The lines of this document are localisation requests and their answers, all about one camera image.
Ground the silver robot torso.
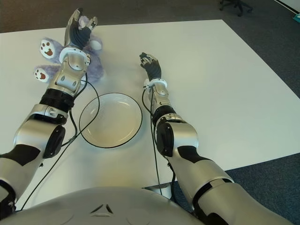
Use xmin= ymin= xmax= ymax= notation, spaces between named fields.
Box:
xmin=0 ymin=186 xmax=202 ymax=225

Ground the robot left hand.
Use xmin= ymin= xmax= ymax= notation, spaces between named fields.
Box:
xmin=63 ymin=7 xmax=98 ymax=50

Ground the black office chair base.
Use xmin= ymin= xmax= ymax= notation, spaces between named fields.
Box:
xmin=219 ymin=0 xmax=254 ymax=17

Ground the white table leg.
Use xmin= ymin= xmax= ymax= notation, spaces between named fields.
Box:
xmin=140 ymin=182 xmax=173 ymax=200

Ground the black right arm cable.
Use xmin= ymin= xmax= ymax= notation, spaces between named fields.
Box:
xmin=142 ymin=89 xmax=163 ymax=195

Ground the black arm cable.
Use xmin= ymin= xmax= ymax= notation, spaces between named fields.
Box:
xmin=142 ymin=89 xmax=163 ymax=195
xmin=20 ymin=72 xmax=100 ymax=210

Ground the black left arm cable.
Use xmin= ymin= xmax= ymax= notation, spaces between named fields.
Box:
xmin=20 ymin=72 xmax=100 ymax=210

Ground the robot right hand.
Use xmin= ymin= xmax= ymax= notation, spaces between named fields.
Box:
xmin=139 ymin=52 xmax=163 ymax=83

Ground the purple plush bunny doll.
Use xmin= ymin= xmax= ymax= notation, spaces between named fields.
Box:
xmin=33 ymin=15 xmax=105 ymax=84

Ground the white plate black rim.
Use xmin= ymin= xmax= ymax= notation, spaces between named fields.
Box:
xmin=79 ymin=92 xmax=143 ymax=149

